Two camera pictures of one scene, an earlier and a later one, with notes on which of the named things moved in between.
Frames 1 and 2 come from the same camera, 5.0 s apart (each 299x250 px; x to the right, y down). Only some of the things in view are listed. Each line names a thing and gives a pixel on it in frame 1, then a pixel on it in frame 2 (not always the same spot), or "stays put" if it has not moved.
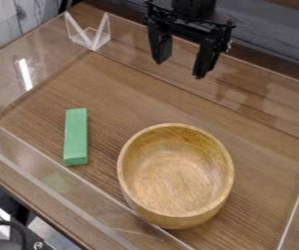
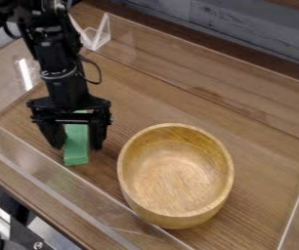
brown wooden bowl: [175, 174] stays put
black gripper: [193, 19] -> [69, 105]
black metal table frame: [24, 238] stays put
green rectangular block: [76, 137] stays put
